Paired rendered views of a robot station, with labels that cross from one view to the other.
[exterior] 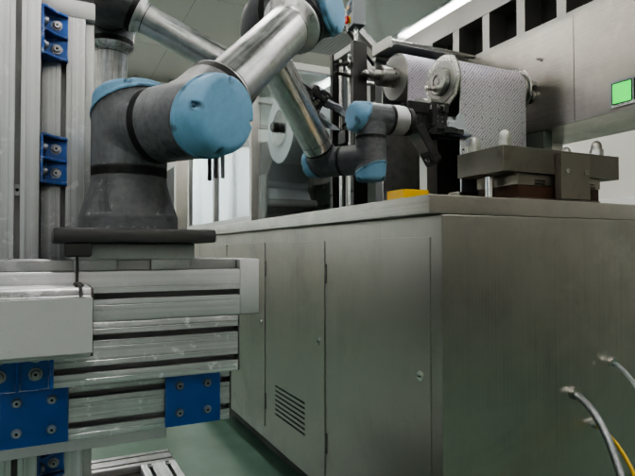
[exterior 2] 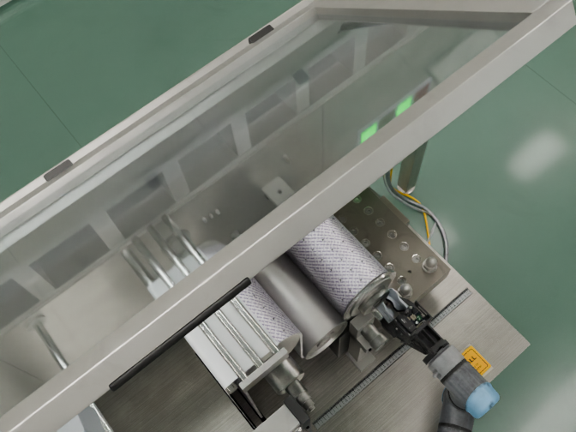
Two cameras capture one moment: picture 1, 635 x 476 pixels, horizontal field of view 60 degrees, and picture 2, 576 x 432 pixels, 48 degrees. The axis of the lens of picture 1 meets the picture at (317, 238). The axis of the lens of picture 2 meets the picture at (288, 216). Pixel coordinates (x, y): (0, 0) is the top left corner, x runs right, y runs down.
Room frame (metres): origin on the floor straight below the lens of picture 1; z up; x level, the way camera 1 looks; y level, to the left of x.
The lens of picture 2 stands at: (1.72, 0.04, 2.55)
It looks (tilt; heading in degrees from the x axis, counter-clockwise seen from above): 65 degrees down; 263
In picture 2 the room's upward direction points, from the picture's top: 7 degrees counter-clockwise
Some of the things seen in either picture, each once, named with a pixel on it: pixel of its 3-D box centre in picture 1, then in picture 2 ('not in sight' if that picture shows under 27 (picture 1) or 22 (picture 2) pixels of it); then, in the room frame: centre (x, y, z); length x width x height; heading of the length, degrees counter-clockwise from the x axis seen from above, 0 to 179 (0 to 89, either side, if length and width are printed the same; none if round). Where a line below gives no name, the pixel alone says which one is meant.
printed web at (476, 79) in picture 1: (449, 129); (285, 303); (1.69, -0.40, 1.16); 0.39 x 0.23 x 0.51; 26
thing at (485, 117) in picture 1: (493, 131); not in sight; (1.52, -0.49, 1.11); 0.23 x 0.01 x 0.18; 116
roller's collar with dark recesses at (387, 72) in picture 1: (386, 76); (281, 371); (1.73, -0.22, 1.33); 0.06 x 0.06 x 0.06; 26
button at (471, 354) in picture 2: (407, 195); (471, 365); (1.27, -0.21, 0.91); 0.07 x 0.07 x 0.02; 26
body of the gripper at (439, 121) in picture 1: (423, 121); (419, 333); (1.42, -0.27, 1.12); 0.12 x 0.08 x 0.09; 116
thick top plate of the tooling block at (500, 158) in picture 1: (539, 167); (371, 237); (1.43, -0.57, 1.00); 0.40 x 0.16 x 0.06; 116
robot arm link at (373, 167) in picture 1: (364, 160); (459, 404); (1.36, -0.12, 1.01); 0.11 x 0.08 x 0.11; 59
